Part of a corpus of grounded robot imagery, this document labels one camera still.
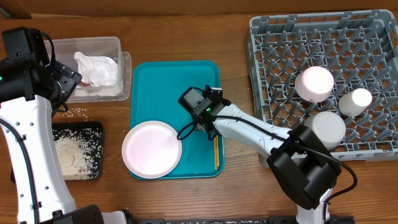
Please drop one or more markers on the grey metal bowl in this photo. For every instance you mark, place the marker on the grey metal bowl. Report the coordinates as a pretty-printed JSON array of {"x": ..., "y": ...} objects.
[{"x": 328, "y": 127}]

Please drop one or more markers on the teal plastic serving tray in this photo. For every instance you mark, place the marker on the teal plastic serving tray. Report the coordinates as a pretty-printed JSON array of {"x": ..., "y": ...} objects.
[{"x": 156, "y": 88}]

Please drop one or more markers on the white paper cup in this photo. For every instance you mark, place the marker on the white paper cup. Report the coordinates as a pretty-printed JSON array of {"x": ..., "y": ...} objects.
[{"x": 355, "y": 102}]

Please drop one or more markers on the black rectangular tray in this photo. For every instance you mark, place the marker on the black rectangular tray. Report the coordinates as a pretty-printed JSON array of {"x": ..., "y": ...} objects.
[{"x": 96, "y": 130}]

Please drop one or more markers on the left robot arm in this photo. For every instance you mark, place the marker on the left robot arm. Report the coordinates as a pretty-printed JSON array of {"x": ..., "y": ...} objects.
[{"x": 33, "y": 88}]

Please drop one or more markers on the scattered rice grains on table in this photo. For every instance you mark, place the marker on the scattered rice grains on table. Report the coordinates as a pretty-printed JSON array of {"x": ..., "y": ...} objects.
[{"x": 74, "y": 114}]

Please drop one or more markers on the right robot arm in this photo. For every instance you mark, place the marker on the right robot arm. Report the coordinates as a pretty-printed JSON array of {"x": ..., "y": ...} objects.
[{"x": 300, "y": 162}]

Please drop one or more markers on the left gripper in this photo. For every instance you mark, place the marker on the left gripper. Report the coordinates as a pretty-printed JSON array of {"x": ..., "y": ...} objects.
[{"x": 69, "y": 79}]

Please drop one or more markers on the clear plastic waste bin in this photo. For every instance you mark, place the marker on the clear plastic waste bin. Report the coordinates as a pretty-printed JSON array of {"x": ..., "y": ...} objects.
[{"x": 110, "y": 47}]

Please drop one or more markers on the red snack wrapper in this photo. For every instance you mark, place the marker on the red snack wrapper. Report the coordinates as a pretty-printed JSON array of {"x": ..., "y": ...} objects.
[{"x": 82, "y": 84}]

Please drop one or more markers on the grey plastic dish rack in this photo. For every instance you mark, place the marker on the grey plastic dish rack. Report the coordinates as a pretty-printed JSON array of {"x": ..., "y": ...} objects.
[{"x": 359, "y": 48}]

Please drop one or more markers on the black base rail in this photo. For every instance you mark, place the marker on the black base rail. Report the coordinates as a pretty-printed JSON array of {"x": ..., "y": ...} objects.
[{"x": 268, "y": 220}]

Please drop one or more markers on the white napkin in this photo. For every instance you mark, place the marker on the white napkin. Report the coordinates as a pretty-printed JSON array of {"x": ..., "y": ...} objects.
[
  {"x": 96, "y": 70},
  {"x": 102, "y": 91}
]

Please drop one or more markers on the pile of rice in tray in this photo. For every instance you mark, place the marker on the pile of rice in tray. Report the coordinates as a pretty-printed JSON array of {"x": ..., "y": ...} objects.
[{"x": 74, "y": 155}]

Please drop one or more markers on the large white dinner plate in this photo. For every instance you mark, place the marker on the large white dinner plate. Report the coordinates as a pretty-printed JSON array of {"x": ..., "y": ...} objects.
[{"x": 151, "y": 150}]

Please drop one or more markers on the small white plate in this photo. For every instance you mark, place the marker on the small white plate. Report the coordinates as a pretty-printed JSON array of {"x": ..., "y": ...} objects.
[{"x": 314, "y": 84}]

